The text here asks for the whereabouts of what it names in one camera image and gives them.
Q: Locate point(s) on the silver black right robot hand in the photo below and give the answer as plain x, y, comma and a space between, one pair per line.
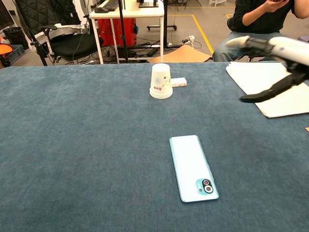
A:
289, 49

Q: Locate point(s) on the black smartphone with teal back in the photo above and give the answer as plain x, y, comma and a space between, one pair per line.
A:
190, 164

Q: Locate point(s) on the black stool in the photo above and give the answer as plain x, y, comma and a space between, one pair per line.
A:
251, 58

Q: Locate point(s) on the white paper sheets stack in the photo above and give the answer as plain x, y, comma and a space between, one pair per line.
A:
260, 77

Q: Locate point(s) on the seated person in black sweater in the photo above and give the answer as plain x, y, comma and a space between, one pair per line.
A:
256, 19

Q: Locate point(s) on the white power strip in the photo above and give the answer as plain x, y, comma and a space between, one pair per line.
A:
192, 38

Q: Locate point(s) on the brown cardboard sheet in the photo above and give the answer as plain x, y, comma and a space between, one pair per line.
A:
186, 54

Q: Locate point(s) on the small white cardboard box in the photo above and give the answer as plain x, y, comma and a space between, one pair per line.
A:
179, 82

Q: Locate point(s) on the black rolling stand base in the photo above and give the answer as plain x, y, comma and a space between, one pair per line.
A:
166, 26

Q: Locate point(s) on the printed white paper cup stack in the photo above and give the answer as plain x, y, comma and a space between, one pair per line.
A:
160, 77

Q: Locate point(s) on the black monitor stand base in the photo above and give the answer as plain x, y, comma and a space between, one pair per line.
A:
148, 4

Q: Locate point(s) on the white desk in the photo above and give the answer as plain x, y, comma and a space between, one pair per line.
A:
135, 13

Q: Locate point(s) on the black vertical stand pole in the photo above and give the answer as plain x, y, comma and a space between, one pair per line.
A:
123, 36

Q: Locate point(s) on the red cabinet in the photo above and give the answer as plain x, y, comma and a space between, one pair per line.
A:
116, 31

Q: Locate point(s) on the black keyboard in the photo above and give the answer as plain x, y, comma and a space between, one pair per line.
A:
111, 4

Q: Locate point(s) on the black computer mouse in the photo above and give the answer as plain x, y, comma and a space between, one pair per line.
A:
101, 10

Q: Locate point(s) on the black office chair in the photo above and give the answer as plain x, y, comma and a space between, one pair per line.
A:
72, 44

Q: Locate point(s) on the blue table cloth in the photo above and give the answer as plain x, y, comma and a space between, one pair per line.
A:
84, 145

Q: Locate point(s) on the black quilted jacket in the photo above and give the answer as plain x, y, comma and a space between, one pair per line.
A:
48, 12

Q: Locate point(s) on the black tripod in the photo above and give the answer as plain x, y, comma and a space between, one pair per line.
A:
38, 48

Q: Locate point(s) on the grey plastic crate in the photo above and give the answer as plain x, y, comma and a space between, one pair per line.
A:
17, 53

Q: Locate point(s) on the black waste bin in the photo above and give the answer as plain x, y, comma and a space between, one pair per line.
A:
15, 36

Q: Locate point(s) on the orange round object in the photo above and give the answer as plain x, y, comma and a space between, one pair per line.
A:
5, 49

